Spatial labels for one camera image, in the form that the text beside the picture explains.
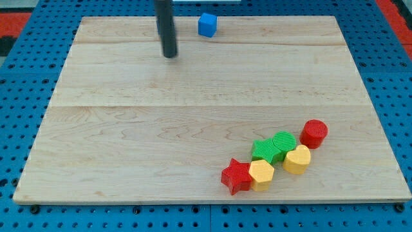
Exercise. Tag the red cylinder block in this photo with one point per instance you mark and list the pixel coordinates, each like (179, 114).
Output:
(313, 133)

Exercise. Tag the yellow heart block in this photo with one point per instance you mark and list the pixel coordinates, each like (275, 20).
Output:
(297, 161)

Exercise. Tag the green star block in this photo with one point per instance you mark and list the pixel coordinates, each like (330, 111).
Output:
(266, 150)

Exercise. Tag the yellow hexagon block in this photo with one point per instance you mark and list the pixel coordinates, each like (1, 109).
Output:
(262, 174)

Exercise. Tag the green cylinder block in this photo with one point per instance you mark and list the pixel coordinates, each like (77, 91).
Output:
(285, 142)

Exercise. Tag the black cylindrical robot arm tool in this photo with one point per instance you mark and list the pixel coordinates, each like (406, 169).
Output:
(166, 30)

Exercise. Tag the light wooden board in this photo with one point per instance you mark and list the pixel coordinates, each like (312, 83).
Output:
(127, 126)

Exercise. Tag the blue cube block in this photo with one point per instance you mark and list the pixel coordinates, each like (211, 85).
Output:
(207, 25)

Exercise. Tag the blue perforated pegboard base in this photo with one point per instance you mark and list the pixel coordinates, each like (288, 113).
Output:
(30, 71)

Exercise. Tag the red star block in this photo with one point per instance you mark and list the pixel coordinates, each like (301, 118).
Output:
(236, 176)

